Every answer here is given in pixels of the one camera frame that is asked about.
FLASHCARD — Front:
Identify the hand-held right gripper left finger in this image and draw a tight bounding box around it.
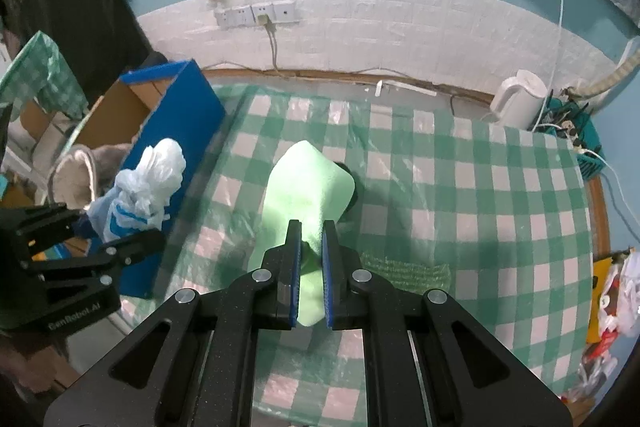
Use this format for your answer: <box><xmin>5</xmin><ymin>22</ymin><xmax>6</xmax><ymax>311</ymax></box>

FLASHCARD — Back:
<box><xmin>44</xmin><ymin>219</ymin><xmax>303</xmax><ymax>427</ymax></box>

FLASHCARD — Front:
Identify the grey plug cable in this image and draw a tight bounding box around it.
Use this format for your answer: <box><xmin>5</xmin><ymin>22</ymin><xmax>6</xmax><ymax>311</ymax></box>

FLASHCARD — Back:
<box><xmin>257</xmin><ymin>15</ymin><xmax>280</xmax><ymax>72</ymax></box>

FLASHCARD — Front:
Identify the striped white plastic bag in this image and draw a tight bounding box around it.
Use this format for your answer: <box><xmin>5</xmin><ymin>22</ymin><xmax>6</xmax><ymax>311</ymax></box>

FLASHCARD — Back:
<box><xmin>86</xmin><ymin>137</ymin><xmax>187</xmax><ymax>244</ymax></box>

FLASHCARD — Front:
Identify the green checkered tablecloth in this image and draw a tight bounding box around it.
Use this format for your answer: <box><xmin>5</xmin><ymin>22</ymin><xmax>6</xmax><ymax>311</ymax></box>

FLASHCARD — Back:
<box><xmin>0</xmin><ymin>31</ymin><xmax>87</xmax><ymax>122</ymax></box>
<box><xmin>120</xmin><ymin>82</ymin><xmax>596</xmax><ymax>427</ymax></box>

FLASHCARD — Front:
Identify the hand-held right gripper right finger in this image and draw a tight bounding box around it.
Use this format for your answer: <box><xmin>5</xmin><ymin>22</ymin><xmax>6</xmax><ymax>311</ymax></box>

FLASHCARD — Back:
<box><xmin>321</xmin><ymin>219</ymin><xmax>573</xmax><ymax>427</ymax></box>

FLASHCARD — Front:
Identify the blue cardboard box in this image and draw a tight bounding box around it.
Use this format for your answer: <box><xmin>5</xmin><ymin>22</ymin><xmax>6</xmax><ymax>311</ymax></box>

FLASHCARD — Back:
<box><xmin>65</xmin><ymin>59</ymin><xmax>227</xmax><ymax>300</ymax></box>

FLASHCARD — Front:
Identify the brown cardboard box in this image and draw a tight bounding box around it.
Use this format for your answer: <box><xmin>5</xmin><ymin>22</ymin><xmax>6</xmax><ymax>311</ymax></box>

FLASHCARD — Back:
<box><xmin>17</xmin><ymin>99</ymin><xmax>57</xmax><ymax>148</ymax></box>

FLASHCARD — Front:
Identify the beige corrugated hose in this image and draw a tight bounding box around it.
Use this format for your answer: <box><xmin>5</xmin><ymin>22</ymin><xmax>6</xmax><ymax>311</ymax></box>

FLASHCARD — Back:
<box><xmin>592</xmin><ymin>52</ymin><xmax>640</xmax><ymax>94</ymax></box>

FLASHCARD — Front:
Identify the white power strip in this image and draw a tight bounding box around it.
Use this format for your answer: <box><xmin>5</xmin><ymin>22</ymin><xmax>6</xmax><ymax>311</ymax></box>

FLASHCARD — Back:
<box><xmin>557</xmin><ymin>121</ymin><xmax>587</xmax><ymax>154</ymax></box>

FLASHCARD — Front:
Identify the pile of plastic bags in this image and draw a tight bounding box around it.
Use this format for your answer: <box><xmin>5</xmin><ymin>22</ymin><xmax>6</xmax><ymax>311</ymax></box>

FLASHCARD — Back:
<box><xmin>562</xmin><ymin>247</ymin><xmax>640</xmax><ymax>404</ymax></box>

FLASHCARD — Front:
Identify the yellow bag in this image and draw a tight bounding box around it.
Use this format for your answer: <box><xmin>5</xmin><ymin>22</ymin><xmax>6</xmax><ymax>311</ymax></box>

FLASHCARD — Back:
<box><xmin>586</xmin><ymin>257</ymin><xmax>615</xmax><ymax>344</ymax></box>

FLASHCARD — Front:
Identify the grey plush cloth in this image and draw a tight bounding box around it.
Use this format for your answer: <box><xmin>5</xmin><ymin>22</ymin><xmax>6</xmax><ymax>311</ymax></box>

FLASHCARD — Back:
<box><xmin>50</xmin><ymin>144</ymin><xmax>133</xmax><ymax>212</ymax></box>

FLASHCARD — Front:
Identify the white cable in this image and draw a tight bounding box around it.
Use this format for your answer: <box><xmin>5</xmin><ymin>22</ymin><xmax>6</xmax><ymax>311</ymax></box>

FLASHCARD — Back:
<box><xmin>580</xmin><ymin>146</ymin><xmax>640</xmax><ymax>230</ymax></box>

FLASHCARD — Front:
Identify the teal plastic basket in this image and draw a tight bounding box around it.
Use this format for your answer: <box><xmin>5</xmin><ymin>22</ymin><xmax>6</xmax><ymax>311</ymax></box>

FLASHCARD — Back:
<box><xmin>542</xmin><ymin>94</ymin><xmax>607</xmax><ymax>181</ymax></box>

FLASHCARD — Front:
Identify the white plastic strip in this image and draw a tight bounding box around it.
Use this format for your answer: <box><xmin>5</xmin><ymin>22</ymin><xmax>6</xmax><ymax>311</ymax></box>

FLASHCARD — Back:
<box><xmin>375</xmin><ymin>79</ymin><xmax>437</xmax><ymax>98</ymax></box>

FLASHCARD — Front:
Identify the green foam sheet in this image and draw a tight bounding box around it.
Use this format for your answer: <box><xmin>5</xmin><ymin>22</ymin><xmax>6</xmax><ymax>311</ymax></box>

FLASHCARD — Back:
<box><xmin>246</xmin><ymin>141</ymin><xmax>356</xmax><ymax>328</ymax></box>

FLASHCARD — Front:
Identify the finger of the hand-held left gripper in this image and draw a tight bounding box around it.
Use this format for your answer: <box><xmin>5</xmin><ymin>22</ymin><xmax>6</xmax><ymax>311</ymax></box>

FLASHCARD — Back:
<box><xmin>14</xmin><ymin>202</ymin><xmax>85</xmax><ymax>254</ymax></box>
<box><xmin>20</xmin><ymin>229</ymin><xmax>167</xmax><ymax>289</ymax></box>

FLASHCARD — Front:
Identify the white electric kettle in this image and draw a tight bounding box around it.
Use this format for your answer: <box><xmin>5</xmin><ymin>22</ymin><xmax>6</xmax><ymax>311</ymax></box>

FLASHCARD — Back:
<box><xmin>489</xmin><ymin>69</ymin><xmax>549</xmax><ymax>130</ymax></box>

